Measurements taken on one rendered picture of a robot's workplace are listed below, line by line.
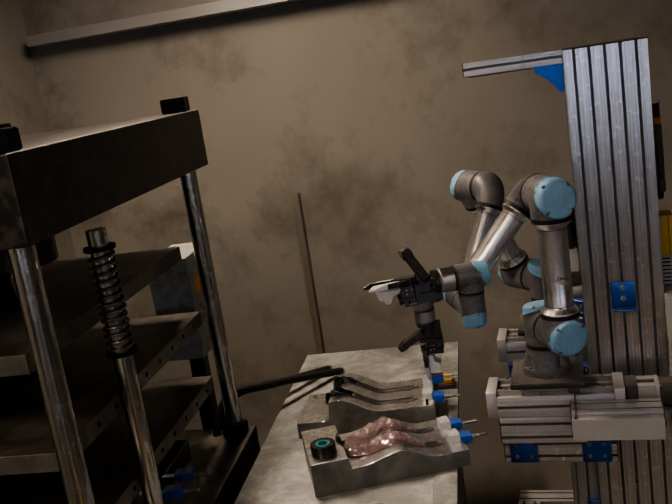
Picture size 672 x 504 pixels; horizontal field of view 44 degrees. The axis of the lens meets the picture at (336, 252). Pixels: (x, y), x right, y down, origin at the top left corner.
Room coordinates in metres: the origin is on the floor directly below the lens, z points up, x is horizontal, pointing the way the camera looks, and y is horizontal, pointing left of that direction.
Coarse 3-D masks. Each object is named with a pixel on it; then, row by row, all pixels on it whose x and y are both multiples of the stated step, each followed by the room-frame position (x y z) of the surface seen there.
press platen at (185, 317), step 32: (160, 320) 2.88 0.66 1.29; (192, 320) 2.83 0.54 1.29; (64, 352) 2.66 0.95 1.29; (96, 352) 2.61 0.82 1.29; (160, 352) 2.51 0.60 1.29; (0, 384) 2.42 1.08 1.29; (32, 384) 2.38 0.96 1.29; (96, 384) 2.29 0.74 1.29; (0, 416) 2.15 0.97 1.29; (32, 416) 2.11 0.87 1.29; (96, 416) 2.04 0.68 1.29; (0, 448) 1.92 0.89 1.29; (32, 448) 1.89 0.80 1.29
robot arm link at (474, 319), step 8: (456, 296) 2.38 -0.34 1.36; (464, 296) 2.30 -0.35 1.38; (472, 296) 2.29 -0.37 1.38; (480, 296) 2.30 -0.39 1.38; (456, 304) 2.36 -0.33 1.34; (464, 304) 2.30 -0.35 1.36; (472, 304) 2.29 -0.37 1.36; (480, 304) 2.30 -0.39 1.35; (464, 312) 2.31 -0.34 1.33; (472, 312) 2.29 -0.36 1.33; (480, 312) 2.29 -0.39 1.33; (464, 320) 2.31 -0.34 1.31; (472, 320) 2.29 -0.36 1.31; (480, 320) 2.29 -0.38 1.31; (472, 328) 2.30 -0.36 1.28
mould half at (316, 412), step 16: (352, 384) 2.90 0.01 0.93; (368, 384) 2.94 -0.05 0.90; (384, 384) 2.97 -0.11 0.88; (400, 384) 2.94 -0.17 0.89; (416, 384) 2.91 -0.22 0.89; (320, 400) 2.97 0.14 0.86; (336, 400) 2.76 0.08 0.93; (352, 400) 2.77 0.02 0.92; (416, 400) 2.76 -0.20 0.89; (432, 400) 2.74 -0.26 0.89; (304, 416) 2.84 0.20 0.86; (320, 416) 2.82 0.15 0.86; (336, 416) 2.76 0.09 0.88; (352, 416) 2.75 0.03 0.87; (368, 416) 2.74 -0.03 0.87; (400, 416) 2.72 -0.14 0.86; (416, 416) 2.71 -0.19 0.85; (432, 416) 2.70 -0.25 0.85
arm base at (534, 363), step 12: (528, 348) 2.49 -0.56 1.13; (540, 348) 2.45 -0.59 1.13; (528, 360) 2.48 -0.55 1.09; (540, 360) 2.45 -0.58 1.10; (552, 360) 2.44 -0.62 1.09; (564, 360) 2.45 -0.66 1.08; (528, 372) 2.47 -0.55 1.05; (540, 372) 2.44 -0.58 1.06; (552, 372) 2.43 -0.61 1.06; (564, 372) 2.44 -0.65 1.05
